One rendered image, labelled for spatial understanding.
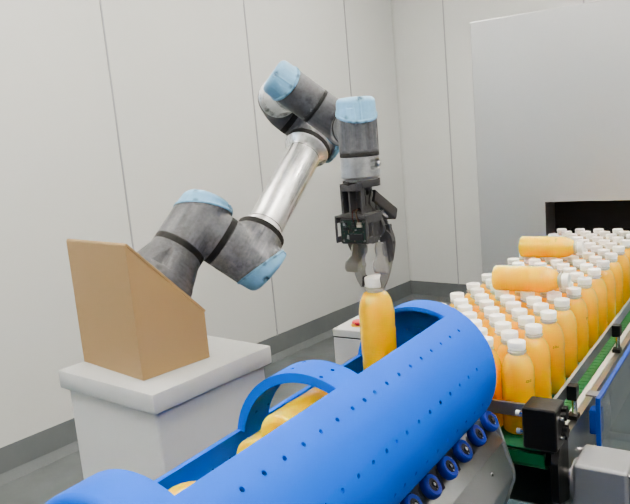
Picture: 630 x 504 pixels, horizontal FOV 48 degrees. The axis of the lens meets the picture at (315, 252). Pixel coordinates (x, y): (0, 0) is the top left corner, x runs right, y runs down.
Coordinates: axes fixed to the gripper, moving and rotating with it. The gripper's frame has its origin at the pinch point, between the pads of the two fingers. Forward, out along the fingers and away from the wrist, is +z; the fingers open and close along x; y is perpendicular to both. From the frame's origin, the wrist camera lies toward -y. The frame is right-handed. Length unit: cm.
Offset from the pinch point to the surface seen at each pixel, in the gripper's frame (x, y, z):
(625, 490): 41, -24, 47
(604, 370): 27, -73, 40
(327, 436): 16.3, 44.7, 10.8
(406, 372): 15.8, 19.5, 10.4
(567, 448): 29, -28, 43
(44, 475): -244, -78, 131
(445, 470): 16.6, 8.2, 33.0
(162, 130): -252, -198, -37
